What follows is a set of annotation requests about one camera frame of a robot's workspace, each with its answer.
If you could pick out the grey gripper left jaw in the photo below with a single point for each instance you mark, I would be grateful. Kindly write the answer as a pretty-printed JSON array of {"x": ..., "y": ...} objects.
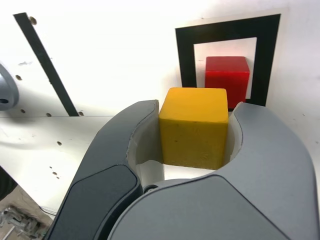
[{"x": 100, "y": 187}]

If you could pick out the black tape strip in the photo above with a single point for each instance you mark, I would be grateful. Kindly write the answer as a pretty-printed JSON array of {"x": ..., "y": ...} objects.
[{"x": 45, "y": 62}]

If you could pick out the yellow cube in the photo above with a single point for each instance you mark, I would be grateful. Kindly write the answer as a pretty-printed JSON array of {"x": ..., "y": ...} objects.
[{"x": 195, "y": 130}]

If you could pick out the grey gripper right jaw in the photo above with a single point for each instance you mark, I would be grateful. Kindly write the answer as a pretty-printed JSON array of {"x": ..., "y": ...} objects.
[{"x": 225, "y": 205}]

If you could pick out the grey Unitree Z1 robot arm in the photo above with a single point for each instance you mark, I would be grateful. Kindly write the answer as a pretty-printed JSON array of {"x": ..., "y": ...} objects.
[{"x": 7, "y": 92}]

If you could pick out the red cube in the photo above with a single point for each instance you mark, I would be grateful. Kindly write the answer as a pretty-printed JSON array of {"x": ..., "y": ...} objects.
[{"x": 225, "y": 75}]

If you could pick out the black tape square outline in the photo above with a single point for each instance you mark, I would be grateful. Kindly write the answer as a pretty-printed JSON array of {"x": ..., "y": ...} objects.
[{"x": 185, "y": 55}]

